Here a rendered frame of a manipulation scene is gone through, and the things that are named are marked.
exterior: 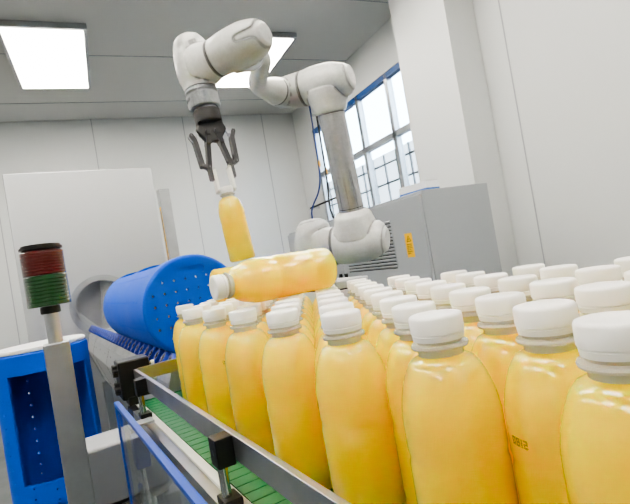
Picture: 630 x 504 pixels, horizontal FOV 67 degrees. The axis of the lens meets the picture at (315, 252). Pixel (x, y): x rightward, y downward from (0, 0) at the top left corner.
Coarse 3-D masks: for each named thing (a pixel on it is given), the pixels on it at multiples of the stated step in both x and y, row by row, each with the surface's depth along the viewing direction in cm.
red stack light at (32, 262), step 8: (24, 256) 75; (32, 256) 74; (40, 256) 75; (48, 256) 75; (56, 256) 76; (24, 264) 75; (32, 264) 74; (40, 264) 75; (48, 264) 75; (56, 264) 76; (64, 264) 78; (24, 272) 75; (32, 272) 74; (40, 272) 75; (48, 272) 75; (56, 272) 76; (64, 272) 79
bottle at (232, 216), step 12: (228, 192) 131; (228, 204) 129; (240, 204) 131; (228, 216) 129; (240, 216) 130; (228, 228) 129; (240, 228) 129; (228, 240) 130; (240, 240) 129; (228, 252) 131; (240, 252) 129; (252, 252) 131
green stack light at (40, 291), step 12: (36, 276) 74; (48, 276) 75; (60, 276) 76; (24, 288) 75; (36, 288) 74; (48, 288) 75; (60, 288) 76; (36, 300) 74; (48, 300) 75; (60, 300) 76
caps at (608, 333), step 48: (336, 288) 82; (384, 288) 63; (432, 288) 53; (480, 288) 46; (528, 288) 48; (576, 288) 36; (624, 288) 33; (432, 336) 33; (528, 336) 31; (576, 336) 24; (624, 336) 22
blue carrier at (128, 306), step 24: (168, 264) 130; (192, 264) 134; (216, 264) 137; (120, 288) 169; (144, 288) 129; (168, 288) 130; (192, 288) 133; (120, 312) 160; (144, 312) 126; (168, 312) 129; (144, 336) 138; (168, 336) 128
